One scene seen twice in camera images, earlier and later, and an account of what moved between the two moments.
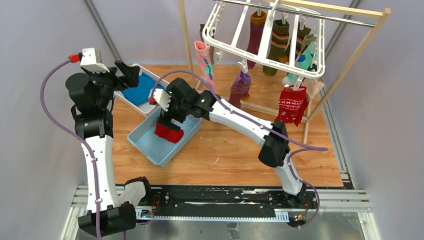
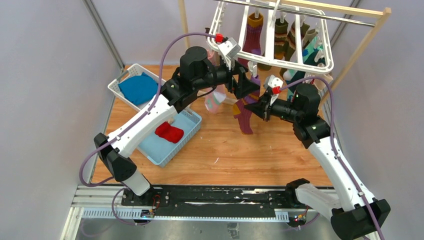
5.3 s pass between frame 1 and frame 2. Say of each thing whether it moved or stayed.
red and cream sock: stayed
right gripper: moved
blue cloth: stayed
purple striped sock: moved
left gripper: moved
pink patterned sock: moved
